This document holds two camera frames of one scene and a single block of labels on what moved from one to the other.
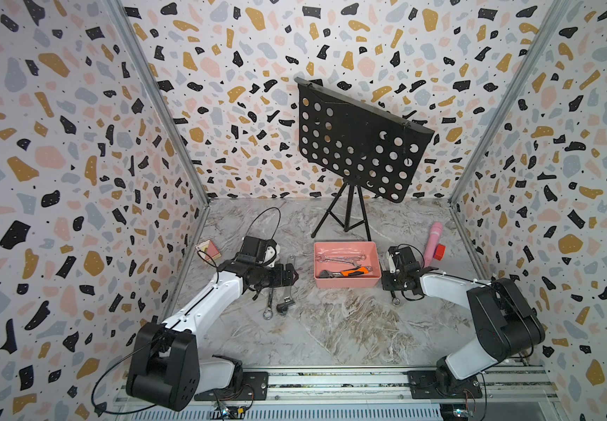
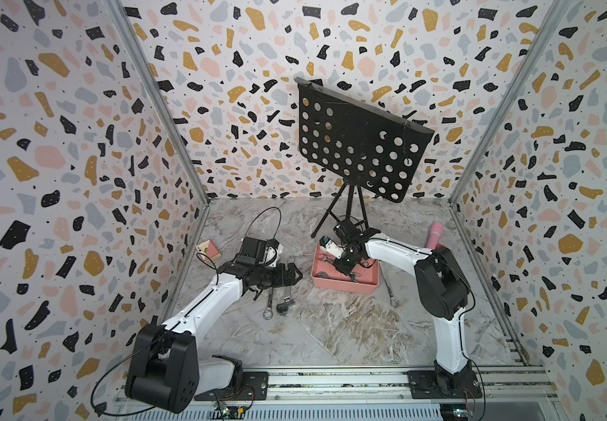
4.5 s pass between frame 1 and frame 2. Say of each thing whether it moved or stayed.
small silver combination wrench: stayed
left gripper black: stayed
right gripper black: moved
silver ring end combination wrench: stayed
